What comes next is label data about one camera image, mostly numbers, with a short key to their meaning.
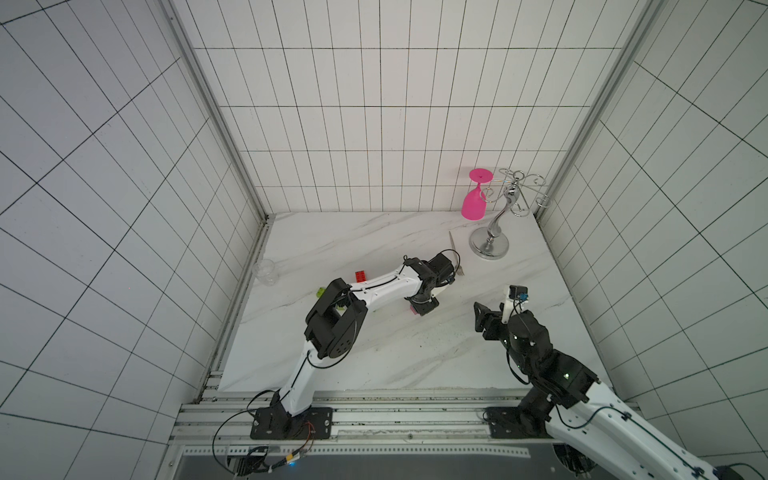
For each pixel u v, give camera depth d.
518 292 0.63
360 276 1.00
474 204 0.98
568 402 0.51
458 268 1.02
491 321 0.66
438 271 0.73
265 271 1.00
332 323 0.53
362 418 0.75
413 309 0.86
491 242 1.10
